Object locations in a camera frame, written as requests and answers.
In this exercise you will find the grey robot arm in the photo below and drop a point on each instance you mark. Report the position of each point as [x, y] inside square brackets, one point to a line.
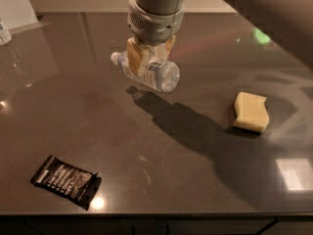
[289, 23]

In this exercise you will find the yellow sponge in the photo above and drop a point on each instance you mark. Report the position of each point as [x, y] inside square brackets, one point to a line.
[251, 112]

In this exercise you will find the white board at back left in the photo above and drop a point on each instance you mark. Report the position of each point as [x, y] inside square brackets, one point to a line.
[18, 15]

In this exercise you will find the black snack wrapper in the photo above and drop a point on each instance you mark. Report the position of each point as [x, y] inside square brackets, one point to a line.
[68, 181]

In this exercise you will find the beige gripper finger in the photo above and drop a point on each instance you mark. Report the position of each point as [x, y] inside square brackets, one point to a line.
[163, 50]
[139, 54]

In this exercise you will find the white bottle at left edge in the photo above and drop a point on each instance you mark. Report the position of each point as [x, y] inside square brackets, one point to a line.
[5, 35]

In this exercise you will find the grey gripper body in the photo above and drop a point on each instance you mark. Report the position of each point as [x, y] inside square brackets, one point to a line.
[157, 28]

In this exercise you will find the clear blue-labelled plastic bottle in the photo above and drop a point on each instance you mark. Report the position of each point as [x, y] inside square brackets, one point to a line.
[162, 76]

